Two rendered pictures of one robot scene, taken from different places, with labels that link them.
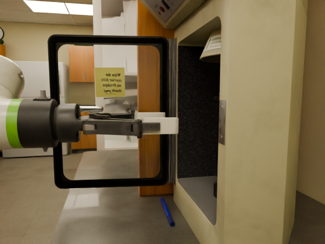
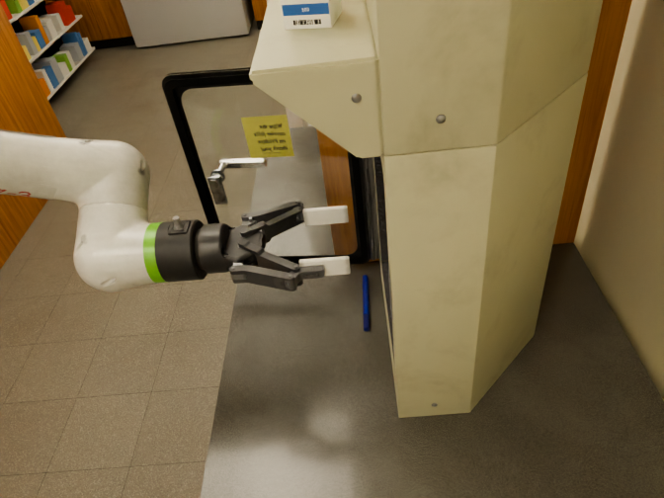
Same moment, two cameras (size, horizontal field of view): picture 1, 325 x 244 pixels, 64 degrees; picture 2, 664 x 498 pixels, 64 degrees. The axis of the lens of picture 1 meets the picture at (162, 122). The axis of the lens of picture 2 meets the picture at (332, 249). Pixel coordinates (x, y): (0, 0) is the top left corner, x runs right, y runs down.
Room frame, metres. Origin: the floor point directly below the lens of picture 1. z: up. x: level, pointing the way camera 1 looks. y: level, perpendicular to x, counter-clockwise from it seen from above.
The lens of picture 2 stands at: (-0.06, -0.17, 1.68)
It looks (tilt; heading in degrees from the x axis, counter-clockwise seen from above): 40 degrees down; 17
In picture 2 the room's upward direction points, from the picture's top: 8 degrees counter-clockwise
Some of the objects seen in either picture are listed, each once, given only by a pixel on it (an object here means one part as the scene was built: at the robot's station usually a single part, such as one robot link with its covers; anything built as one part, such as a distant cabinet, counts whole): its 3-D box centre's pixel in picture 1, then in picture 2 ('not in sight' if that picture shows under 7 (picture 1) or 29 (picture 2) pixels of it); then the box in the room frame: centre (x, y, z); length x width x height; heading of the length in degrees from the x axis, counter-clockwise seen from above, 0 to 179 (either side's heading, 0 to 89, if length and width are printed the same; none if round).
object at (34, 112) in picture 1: (42, 121); (185, 248); (0.49, 0.23, 1.19); 0.09 x 0.06 x 0.12; 11
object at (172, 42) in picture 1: (172, 113); (370, 177); (0.69, -0.03, 1.19); 0.03 x 0.02 x 0.39; 12
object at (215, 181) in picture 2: not in sight; (217, 189); (0.66, 0.24, 1.18); 0.02 x 0.02 x 0.06; 5
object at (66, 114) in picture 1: (83, 122); (233, 246); (0.50, 0.15, 1.19); 0.09 x 0.08 x 0.07; 101
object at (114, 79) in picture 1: (111, 114); (277, 179); (0.68, 0.14, 1.19); 0.30 x 0.01 x 0.40; 95
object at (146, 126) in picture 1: (146, 127); (305, 277); (0.45, 0.03, 1.19); 0.05 x 0.03 x 0.01; 101
